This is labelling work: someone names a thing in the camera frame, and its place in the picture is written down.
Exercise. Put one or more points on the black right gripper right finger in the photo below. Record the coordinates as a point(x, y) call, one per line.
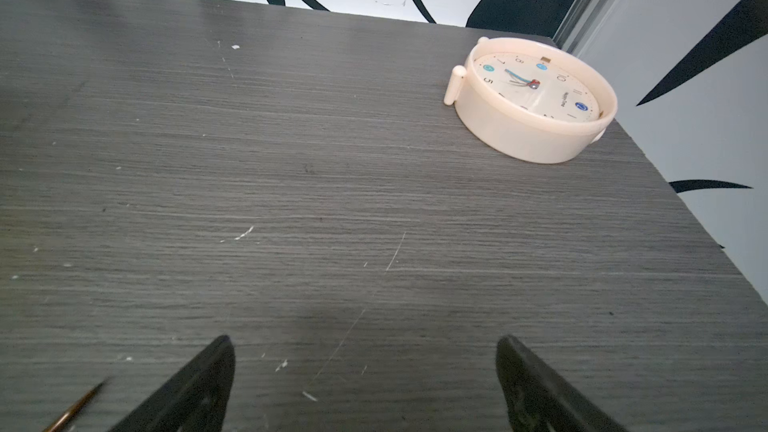
point(539, 399)

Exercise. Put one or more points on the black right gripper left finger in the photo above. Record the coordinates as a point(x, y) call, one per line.
point(194, 399)

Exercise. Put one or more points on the screwdriver with metal shaft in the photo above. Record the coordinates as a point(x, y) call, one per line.
point(60, 423)

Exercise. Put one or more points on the cream round alarm clock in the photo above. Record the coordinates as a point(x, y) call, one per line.
point(529, 100)

